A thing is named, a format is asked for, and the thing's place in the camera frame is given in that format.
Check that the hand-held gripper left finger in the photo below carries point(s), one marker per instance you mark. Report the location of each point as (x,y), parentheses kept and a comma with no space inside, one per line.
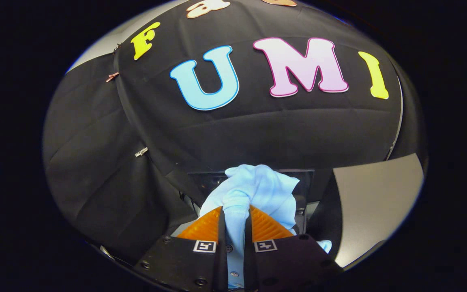
(185,263)

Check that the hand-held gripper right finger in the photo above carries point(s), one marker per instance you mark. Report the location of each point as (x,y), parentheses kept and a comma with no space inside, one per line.
(286,263)

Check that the grey top-load washing machine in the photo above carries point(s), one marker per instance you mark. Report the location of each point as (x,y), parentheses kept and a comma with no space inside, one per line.
(305,184)

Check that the light blue shirt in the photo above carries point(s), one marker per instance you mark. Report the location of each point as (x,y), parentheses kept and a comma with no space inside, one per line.
(258,186)

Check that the beige cabinet with dark top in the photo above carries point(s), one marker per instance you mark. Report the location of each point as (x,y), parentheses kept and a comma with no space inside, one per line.
(375,202)

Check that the silver cloth clip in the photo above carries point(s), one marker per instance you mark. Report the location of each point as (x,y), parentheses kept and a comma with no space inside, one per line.
(141,152)

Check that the black backdrop cloth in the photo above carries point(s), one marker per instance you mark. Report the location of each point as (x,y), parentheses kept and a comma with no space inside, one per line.
(258,129)

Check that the copper cloth clip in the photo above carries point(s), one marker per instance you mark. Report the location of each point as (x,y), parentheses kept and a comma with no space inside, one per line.
(112,77)

